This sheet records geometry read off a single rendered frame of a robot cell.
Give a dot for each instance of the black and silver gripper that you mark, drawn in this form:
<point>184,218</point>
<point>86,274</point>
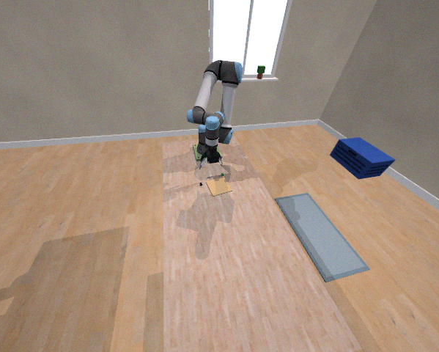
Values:
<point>212,157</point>

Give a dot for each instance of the tan flat mat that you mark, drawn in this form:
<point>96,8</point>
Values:
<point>218,186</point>

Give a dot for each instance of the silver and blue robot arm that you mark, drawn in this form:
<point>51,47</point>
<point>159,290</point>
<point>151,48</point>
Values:
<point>216,127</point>

